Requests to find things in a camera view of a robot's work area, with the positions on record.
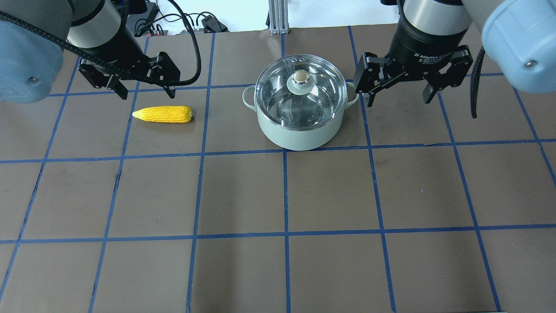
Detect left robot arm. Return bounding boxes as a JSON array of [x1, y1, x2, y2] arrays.
[[0, 0, 190, 103]]

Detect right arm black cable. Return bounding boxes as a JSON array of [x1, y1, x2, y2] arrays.
[[470, 46, 485, 119]]

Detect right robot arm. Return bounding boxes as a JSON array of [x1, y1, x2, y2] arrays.
[[353, 0, 556, 106]]

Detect pale green pot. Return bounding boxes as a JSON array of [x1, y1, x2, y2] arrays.
[[242, 54, 360, 151]]

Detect yellow corn cob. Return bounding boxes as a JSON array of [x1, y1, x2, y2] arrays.
[[132, 106, 193, 123]]

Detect glass pot lid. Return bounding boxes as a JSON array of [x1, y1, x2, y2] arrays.
[[254, 54, 348, 131]]

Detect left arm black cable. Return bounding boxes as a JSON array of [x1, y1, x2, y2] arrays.
[[0, 0, 202, 86]]

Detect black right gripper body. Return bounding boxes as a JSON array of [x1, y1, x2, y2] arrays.
[[387, 17, 463, 73]]

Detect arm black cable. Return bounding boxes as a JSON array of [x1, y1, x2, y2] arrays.
[[470, 46, 485, 119], [0, 0, 202, 86]]

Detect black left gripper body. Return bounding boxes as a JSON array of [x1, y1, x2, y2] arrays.
[[85, 26, 150, 76]]

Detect aluminium frame post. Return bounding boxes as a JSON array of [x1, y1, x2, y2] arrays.
[[267, 0, 290, 34]]

